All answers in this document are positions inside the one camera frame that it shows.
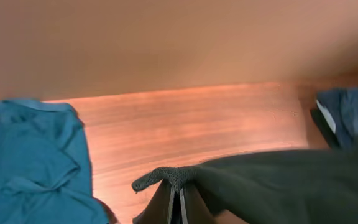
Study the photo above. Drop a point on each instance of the folded grey garment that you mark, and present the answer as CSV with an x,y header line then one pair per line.
x,y
327,116

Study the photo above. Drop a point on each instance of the black t-shirt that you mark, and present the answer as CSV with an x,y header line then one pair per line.
x,y
294,186

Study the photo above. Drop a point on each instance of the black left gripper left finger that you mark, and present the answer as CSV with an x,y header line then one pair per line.
x,y
160,208

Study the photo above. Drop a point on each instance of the teal blue t-shirt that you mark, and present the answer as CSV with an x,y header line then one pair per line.
x,y
45,169

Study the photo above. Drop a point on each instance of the folded navy blue garment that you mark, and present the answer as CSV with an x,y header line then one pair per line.
x,y
342,103

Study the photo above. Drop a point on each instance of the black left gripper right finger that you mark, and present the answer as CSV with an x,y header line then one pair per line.
x,y
193,208

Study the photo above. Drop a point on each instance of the folded black garment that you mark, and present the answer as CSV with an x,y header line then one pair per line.
x,y
324,128

